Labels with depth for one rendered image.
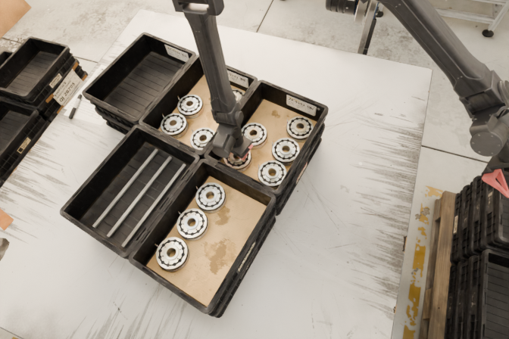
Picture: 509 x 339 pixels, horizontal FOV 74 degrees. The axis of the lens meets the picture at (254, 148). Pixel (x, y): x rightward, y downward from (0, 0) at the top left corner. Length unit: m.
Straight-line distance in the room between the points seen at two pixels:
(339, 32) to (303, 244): 2.04
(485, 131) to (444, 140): 1.69
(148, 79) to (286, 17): 1.74
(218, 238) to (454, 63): 0.83
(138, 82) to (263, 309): 1.05
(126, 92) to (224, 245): 0.81
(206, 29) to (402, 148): 0.99
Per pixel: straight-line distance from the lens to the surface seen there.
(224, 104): 0.97
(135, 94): 1.57
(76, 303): 1.44
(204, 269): 1.16
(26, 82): 2.46
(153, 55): 1.70
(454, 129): 2.59
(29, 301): 1.53
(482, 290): 1.68
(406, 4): 0.74
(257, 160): 1.27
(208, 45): 0.86
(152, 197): 1.29
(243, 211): 1.19
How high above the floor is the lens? 1.95
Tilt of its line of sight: 60 degrees down
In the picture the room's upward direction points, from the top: 7 degrees counter-clockwise
